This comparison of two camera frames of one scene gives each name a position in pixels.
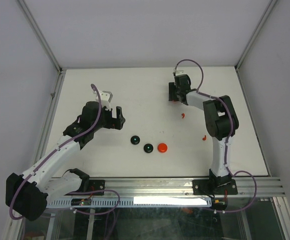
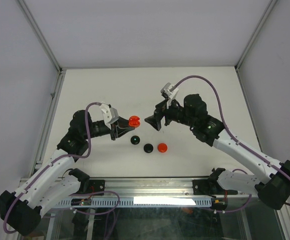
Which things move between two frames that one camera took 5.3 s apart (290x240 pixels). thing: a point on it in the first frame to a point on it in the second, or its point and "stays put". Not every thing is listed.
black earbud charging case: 148,148 stays put
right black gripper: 171,86 to 154,120
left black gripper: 114,123 to 122,123
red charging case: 162,147 stays put
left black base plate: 97,185 stays put
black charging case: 135,140 stays put
